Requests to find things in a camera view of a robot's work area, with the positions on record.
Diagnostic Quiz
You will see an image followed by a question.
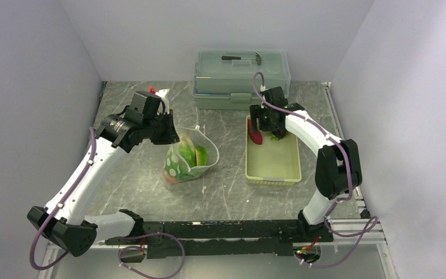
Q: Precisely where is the green cabbage leaf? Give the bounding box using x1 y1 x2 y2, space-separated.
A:
164 136 196 183

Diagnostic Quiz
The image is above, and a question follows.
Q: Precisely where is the clear dotted zip bag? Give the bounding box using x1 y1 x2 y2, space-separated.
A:
163 125 220 184

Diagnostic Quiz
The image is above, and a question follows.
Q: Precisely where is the watermelon slice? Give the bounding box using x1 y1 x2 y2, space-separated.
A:
195 145 208 166

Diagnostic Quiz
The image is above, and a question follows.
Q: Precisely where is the orange peach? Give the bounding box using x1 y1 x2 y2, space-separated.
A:
164 176 179 184

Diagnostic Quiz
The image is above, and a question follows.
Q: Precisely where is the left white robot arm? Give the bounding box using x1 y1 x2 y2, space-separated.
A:
27 89 179 257

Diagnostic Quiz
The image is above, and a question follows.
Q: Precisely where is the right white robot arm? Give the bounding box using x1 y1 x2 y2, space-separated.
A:
250 85 362 241

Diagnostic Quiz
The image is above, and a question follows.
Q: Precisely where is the pale green perforated basket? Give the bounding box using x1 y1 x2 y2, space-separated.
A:
245 116 302 185

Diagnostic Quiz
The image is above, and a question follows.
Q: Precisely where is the green plastic toolbox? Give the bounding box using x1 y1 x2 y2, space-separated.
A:
193 50 291 110

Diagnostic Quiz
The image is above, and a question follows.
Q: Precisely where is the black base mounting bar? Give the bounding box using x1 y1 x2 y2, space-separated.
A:
105 219 333 259

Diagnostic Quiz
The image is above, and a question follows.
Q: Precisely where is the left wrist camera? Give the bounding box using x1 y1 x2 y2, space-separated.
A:
146 87 170 114

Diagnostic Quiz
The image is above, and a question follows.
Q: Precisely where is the aluminium rail frame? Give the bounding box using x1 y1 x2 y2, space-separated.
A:
27 206 397 278

